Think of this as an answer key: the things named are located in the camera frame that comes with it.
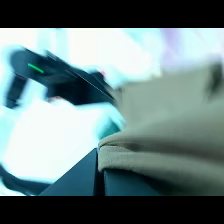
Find brown T-shirt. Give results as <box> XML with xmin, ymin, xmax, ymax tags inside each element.
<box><xmin>97</xmin><ymin>62</ymin><xmax>224</xmax><ymax>197</ymax></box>

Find black cable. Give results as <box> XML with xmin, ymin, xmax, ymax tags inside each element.
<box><xmin>0</xmin><ymin>163</ymin><xmax>52</xmax><ymax>197</ymax></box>

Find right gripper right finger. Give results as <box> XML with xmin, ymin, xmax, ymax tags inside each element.
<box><xmin>103</xmin><ymin>167</ymin><xmax>162</xmax><ymax>197</ymax></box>

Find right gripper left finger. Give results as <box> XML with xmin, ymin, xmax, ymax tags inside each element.
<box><xmin>39</xmin><ymin>148</ymin><xmax>100</xmax><ymax>197</ymax></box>

